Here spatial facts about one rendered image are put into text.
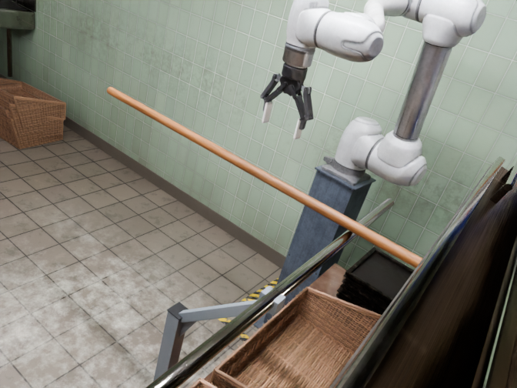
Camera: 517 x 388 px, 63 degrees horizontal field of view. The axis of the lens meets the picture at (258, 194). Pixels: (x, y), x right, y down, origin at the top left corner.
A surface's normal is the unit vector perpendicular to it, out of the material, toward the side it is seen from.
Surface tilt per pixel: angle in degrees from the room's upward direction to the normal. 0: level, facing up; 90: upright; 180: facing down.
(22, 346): 0
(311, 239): 90
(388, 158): 97
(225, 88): 90
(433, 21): 107
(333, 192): 90
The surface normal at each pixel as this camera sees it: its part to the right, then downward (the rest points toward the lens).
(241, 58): -0.57, 0.26
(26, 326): 0.25, -0.85
